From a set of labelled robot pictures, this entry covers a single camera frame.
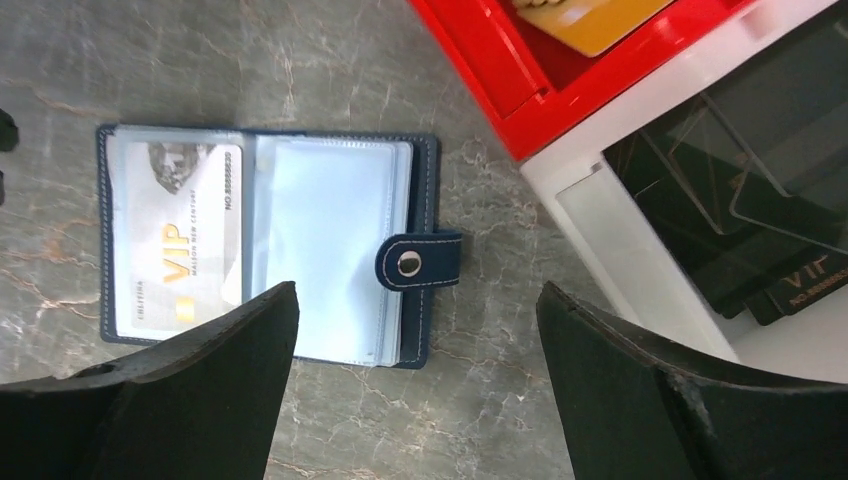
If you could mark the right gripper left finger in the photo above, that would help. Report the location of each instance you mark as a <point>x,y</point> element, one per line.
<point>201,405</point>

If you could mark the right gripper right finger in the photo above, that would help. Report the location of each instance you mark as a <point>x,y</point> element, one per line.
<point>636,405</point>

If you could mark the navy blue card holder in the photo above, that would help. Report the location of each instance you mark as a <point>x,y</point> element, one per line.
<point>349,218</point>

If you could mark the red plastic bin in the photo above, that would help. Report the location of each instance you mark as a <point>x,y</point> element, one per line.
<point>533,88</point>

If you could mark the black cards in bin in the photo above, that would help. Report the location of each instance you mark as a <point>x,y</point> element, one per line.
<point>745,182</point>

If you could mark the silver VIP credit card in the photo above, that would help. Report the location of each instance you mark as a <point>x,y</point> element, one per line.
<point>181,227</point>

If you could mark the white plastic bin left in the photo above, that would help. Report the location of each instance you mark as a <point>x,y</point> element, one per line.
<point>624,254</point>

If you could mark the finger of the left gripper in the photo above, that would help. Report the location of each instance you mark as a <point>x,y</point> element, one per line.
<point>9,140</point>

